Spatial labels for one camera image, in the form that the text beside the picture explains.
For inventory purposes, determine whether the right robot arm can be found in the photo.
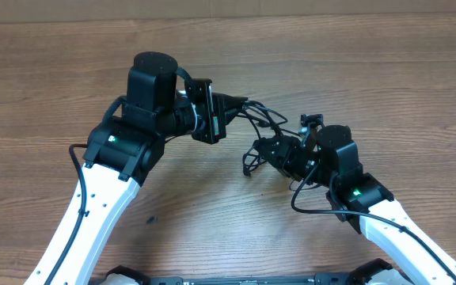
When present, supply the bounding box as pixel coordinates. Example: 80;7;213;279
253;123;456;284

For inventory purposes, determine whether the long black USB cable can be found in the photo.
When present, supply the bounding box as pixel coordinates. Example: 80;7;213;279
235;100;304;139

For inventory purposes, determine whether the short black USB cable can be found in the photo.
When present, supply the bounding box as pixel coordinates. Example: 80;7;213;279
241;130;272;178

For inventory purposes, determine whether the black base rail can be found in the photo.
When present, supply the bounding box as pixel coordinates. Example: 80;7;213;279
146;272;353;285

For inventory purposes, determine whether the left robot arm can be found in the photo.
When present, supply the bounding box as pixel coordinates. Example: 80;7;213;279
26;51;247;284

